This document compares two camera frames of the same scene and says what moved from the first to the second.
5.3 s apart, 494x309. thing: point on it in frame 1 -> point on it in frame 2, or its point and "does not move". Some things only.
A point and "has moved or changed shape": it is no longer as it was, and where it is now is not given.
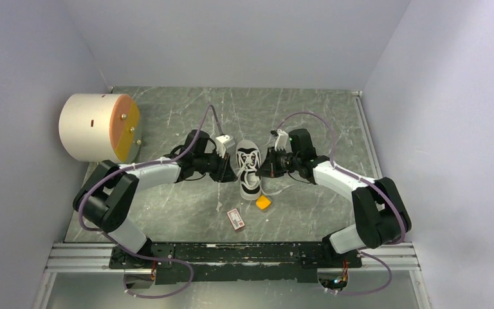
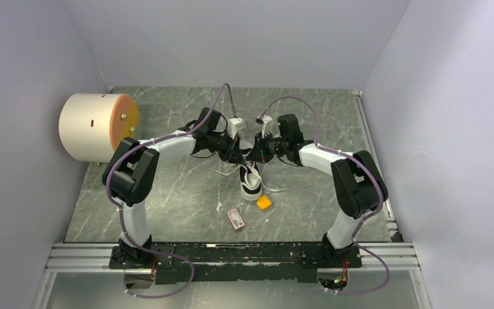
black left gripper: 228,174 -> 236,156
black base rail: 190,263 does not move
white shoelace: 249,162 has moved or changed shape
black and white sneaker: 247,161 does not move
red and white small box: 235,219 does not move
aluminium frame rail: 392,257 does not move
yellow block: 263,202 does not move
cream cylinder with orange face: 100,127 does not move
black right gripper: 269,168 -> 258,153
